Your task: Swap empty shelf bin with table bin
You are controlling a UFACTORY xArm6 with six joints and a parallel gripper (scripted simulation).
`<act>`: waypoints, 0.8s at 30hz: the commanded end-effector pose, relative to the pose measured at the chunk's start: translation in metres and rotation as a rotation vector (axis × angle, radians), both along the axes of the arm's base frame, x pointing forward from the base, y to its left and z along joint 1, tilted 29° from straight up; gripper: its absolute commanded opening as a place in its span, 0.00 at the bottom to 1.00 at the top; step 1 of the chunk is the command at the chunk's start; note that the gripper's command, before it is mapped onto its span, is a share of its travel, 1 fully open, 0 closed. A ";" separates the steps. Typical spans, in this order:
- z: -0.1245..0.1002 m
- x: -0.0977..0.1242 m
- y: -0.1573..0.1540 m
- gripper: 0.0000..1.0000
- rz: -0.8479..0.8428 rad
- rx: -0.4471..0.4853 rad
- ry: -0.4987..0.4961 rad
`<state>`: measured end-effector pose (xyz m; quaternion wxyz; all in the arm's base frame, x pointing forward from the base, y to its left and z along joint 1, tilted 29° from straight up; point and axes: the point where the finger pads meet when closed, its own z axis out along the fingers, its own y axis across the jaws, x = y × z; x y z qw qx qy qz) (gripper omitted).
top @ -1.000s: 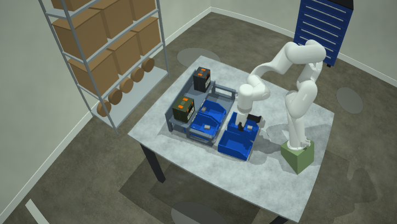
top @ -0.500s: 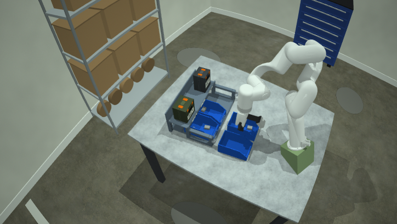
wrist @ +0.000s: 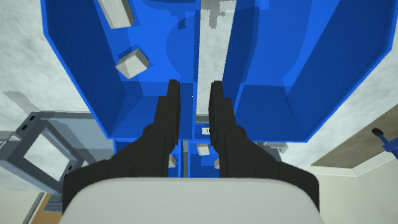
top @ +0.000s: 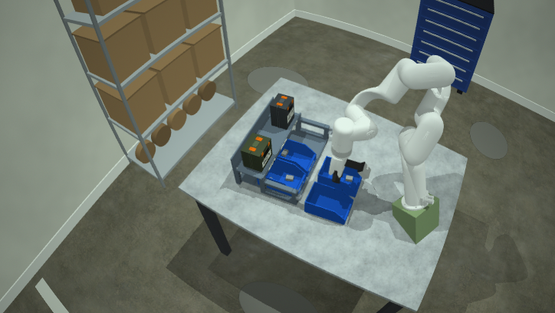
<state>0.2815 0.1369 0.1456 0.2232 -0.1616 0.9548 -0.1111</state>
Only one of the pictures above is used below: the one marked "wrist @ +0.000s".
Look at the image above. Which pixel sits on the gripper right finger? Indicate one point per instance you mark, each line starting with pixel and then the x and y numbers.
pixel 238 155

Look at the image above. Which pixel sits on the blue bin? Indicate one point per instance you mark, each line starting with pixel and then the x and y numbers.
pixel 174 172
pixel 88 49
pixel 311 55
pixel 202 166

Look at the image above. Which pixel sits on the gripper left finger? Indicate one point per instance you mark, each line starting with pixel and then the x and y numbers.
pixel 149 153

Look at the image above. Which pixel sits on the dark grey shelf rack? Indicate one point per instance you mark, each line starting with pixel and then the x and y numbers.
pixel 79 139

